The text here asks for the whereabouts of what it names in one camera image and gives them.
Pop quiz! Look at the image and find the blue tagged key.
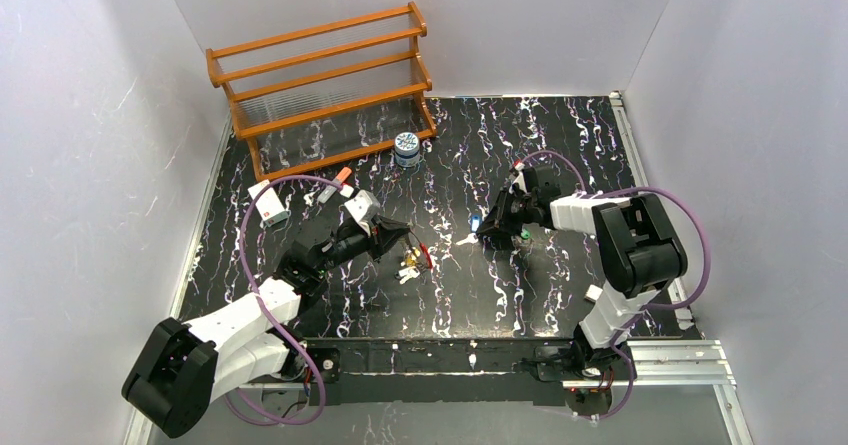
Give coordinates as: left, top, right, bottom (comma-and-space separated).
456, 215, 482, 245

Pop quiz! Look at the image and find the red handled keyring with keys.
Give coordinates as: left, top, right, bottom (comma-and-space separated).
395, 243, 433, 285

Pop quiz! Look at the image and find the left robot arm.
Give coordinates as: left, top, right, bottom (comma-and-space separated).
121, 215, 411, 438

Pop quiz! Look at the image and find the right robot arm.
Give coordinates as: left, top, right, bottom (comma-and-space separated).
476, 165, 688, 373

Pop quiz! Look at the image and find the orange capped marker pen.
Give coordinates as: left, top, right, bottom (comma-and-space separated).
317, 167, 352, 204

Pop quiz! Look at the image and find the small blue patterned tin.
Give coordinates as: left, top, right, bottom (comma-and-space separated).
393, 132, 421, 168

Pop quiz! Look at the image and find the white card box left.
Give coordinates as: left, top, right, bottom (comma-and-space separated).
248, 180, 290, 228

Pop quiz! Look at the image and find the white card box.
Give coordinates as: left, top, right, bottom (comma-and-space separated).
584, 285, 603, 303
248, 180, 290, 228

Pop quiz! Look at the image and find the white card box right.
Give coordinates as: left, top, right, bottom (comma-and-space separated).
584, 285, 603, 303

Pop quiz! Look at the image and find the orange wooden shelf rack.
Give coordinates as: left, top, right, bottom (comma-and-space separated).
205, 1, 439, 181

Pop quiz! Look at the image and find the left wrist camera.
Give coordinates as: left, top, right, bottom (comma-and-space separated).
343, 190, 380, 235

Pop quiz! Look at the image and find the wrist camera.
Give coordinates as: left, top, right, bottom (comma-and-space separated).
509, 160, 531, 195
343, 190, 380, 235

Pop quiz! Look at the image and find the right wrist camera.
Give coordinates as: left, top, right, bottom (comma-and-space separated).
509, 160, 531, 195

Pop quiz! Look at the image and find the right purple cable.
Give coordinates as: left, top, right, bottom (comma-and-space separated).
516, 150, 713, 422

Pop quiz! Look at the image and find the aluminium frame rail front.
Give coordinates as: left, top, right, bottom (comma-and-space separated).
135, 339, 738, 390

